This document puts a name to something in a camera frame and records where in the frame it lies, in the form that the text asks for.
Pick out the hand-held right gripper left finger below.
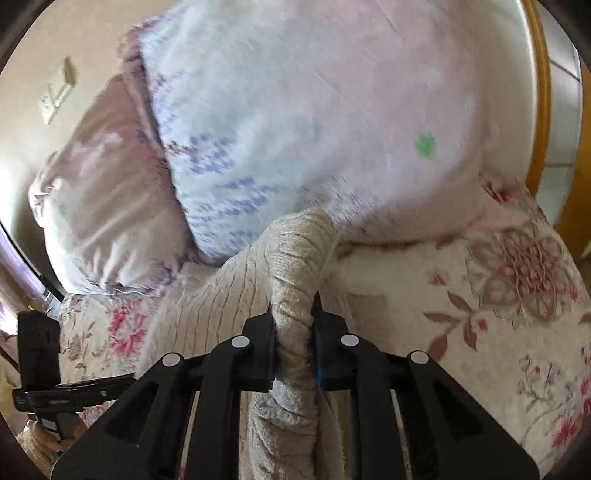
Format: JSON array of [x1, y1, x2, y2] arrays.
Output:
[[51, 298, 278, 480]]

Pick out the wooden framed glass door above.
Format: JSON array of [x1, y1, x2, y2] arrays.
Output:
[[519, 0, 591, 260]]

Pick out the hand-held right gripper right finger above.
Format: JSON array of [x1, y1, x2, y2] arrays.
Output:
[[312, 291, 541, 480]]

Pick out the beige cable knit sweater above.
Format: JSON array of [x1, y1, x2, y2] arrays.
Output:
[[134, 208, 357, 480]]

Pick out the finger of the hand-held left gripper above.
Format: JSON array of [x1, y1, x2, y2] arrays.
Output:
[[60, 373, 137, 403]]

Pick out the floral bed sheet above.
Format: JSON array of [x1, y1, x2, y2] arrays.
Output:
[[54, 175, 591, 480]]

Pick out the pink lavender print pillow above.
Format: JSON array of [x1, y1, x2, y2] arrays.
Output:
[[119, 0, 542, 267], [28, 74, 200, 295]]

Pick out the white wall switch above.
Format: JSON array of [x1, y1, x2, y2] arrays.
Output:
[[41, 56, 77, 126]]

